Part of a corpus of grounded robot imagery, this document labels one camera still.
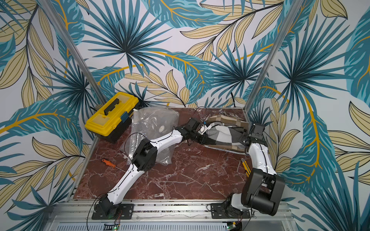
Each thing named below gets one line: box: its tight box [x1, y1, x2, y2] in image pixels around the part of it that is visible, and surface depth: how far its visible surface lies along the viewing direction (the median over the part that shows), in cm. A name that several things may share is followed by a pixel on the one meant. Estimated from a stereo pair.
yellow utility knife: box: [240, 157, 252, 178], surface depth 90 cm
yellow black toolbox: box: [84, 91, 140, 143], surface depth 93 cm
